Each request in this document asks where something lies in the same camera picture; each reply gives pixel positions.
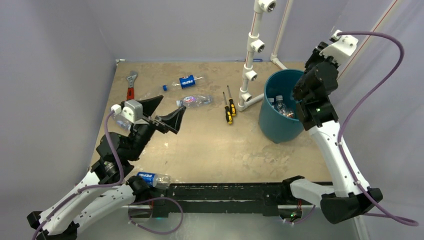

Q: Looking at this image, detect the left yellow-black screwdriver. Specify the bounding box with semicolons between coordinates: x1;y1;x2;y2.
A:
222;91;233;125

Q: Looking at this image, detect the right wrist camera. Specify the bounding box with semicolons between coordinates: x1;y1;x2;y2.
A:
319;30;359;67

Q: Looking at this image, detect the Pepsi bottle blue cap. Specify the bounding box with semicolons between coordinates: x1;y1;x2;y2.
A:
267;97;275;109

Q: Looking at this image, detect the red handled adjustable wrench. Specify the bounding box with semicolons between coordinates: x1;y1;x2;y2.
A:
125;70;138;101

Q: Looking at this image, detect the white pipe on wall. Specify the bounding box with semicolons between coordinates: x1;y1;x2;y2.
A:
270;0;294;70

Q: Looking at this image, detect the right yellow-black screwdriver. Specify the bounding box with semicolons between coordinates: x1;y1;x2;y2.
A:
226;85;237;117

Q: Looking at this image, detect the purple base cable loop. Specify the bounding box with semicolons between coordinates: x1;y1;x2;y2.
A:
127;196;185;235

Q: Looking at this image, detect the Pepsi bottle at back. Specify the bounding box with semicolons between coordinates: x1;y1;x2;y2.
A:
161;74;206;92

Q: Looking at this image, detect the white PVC pipe stand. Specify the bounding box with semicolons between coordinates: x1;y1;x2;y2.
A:
237;0;277;111

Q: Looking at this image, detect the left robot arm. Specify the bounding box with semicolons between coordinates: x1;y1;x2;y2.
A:
27;95;186;240

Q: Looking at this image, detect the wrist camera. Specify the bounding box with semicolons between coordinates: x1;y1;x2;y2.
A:
110;99;144;124
319;30;359;67

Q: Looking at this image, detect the yellow-black screwdriver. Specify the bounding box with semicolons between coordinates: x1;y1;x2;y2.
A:
226;85;237;117
222;91;233;125

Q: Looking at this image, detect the teal plastic bin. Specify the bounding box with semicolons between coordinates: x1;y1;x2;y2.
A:
258;69;304;144

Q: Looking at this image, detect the clear bottle light-blue cap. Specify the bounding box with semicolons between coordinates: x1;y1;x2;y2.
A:
275;95;295;119

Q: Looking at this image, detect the Pepsi bottle near base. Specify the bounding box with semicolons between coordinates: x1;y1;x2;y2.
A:
136;172;172;190

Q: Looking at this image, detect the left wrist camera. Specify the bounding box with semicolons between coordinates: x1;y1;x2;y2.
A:
110;99;144;124

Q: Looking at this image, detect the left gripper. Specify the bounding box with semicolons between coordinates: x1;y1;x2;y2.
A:
127;95;186;161

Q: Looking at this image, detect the small clear bottle far left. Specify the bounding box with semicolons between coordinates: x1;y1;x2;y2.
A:
112;111;132;132

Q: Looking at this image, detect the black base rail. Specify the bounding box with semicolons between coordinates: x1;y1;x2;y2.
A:
127;182;300;218

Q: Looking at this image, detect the clear bottle red logo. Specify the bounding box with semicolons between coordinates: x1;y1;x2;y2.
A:
176;94;213;108

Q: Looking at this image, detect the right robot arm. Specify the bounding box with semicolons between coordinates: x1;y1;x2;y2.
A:
280;48;383;224

